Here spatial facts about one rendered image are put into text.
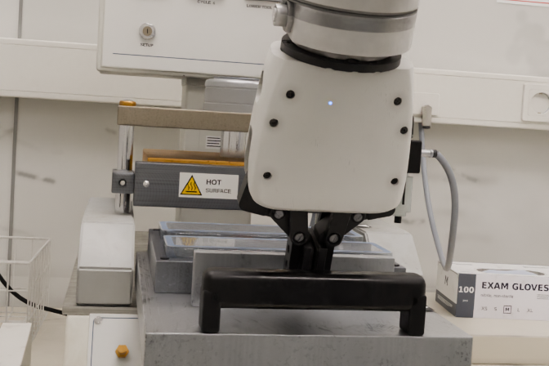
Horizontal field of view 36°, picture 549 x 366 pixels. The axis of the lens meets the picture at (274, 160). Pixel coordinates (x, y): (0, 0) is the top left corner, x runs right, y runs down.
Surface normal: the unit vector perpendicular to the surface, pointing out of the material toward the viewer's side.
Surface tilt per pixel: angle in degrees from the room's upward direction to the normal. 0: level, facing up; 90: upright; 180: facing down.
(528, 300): 90
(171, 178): 90
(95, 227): 41
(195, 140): 90
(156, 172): 90
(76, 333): 65
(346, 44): 110
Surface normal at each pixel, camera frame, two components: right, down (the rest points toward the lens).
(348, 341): 0.18, 0.07
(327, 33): -0.33, 0.33
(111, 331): 0.19, -0.36
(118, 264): 0.17, -0.71
